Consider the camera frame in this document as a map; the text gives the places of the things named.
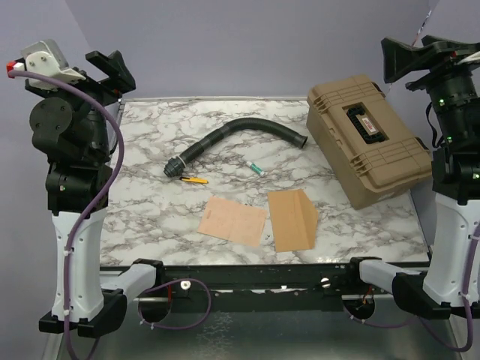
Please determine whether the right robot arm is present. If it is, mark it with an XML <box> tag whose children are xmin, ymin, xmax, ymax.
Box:
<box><xmin>344</xmin><ymin>35</ymin><xmax>479</xmax><ymax>320</ymax></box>

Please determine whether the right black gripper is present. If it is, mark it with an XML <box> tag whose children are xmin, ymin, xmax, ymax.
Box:
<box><xmin>383</xmin><ymin>33</ymin><xmax>480</xmax><ymax>144</ymax></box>

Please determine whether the green white glue stick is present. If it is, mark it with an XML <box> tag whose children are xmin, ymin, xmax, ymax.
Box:
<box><xmin>246</xmin><ymin>160</ymin><xmax>266</xmax><ymax>176</ymax></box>

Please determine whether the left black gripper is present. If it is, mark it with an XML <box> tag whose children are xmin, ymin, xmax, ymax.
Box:
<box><xmin>29</xmin><ymin>49</ymin><xmax>136</xmax><ymax>158</ymax></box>

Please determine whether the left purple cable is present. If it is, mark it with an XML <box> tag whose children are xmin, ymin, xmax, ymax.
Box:
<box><xmin>10</xmin><ymin>70</ymin><xmax>125</xmax><ymax>360</ymax></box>

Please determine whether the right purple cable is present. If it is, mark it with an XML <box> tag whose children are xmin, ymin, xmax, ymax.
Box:
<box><xmin>348</xmin><ymin>220</ymin><xmax>480</xmax><ymax>353</ymax></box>

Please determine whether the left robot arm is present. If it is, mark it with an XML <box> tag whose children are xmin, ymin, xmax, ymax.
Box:
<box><xmin>22</xmin><ymin>46</ymin><xmax>166</xmax><ymax>338</ymax></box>

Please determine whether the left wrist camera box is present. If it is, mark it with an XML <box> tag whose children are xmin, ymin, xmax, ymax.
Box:
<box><xmin>6</xmin><ymin>39</ymin><xmax>87</xmax><ymax>86</ymax></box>

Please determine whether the yellow utility knife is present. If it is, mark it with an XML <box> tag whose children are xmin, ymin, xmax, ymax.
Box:
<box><xmin>179</xmin><ymin>176</ymin><xmax>209</xmax><ymax>185</ymax></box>

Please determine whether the black corrugated hose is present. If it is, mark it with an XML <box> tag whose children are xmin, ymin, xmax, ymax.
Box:
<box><xmin>163</xmin><ymin>116</ymin><xmax>309</xmax><ymax>179</ymax></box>

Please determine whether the purple cable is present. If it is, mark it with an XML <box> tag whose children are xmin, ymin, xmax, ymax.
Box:
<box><xmin>10</xmin><ymin>70</ymin><xmax>125</xmax><ymax>360</ymax></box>
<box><xmin>348</xmin><ymin>220</ymin><xmax>480</xmax><ymax>353</ymax></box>

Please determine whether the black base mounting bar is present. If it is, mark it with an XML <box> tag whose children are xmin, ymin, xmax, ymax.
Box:
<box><xmin>138</xmin><ymin>263</ymin><xmax>371</xmax><ymax>315</ymax></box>

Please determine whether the brown kraft envelope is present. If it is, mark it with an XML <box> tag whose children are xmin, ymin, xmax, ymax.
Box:
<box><xmin>268</xmin><ymin>189</ymin><xmax>319</xmax><ymax>252</ymax></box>

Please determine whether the tan plastic tool case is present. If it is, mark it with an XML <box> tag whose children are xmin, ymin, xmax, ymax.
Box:
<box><xmin>306</xmin><ymin>74</ymin><xmax>432</xmax><ymax>210</ymax></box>

